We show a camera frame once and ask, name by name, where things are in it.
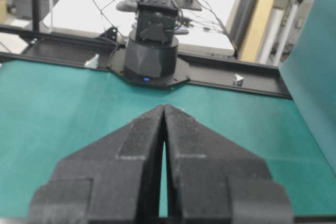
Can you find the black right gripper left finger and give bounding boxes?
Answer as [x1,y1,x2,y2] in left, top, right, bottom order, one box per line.
[28,105,164,223]

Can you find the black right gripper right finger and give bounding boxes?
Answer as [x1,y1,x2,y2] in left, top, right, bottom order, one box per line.
[164,105,293,223]

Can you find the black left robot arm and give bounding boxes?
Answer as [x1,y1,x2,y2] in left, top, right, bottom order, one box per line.
[124,0,184,78]

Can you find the green table cloth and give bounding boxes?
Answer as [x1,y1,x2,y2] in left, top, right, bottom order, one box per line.
[1,61,335,217]

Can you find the white tape piece right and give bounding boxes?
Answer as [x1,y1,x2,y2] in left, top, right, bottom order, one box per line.
[233,74,244,87]

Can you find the white tape piece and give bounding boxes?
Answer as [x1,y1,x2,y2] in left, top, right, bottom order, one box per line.
[84,54,100,69]
[233,74,244,87]

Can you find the white tape piece left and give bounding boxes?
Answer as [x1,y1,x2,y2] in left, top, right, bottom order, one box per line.
[84,54,100,69]

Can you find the green side curtain panel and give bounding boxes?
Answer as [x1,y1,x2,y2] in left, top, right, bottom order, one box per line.
[280,0,335,171]

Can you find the white background table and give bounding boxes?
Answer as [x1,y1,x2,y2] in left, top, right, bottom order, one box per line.
[43,0,235,56]

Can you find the black aluminium frame rail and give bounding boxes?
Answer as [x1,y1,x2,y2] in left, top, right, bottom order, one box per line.
[1,25,292,99]

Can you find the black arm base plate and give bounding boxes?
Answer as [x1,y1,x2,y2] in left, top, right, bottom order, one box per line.
[108,49,191,89]

